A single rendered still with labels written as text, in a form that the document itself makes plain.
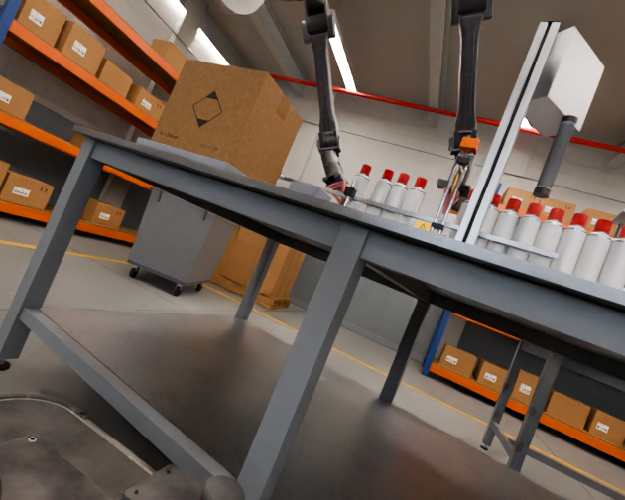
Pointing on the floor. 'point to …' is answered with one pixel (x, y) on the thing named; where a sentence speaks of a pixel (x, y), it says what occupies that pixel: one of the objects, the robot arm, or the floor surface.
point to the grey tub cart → (180, 241)
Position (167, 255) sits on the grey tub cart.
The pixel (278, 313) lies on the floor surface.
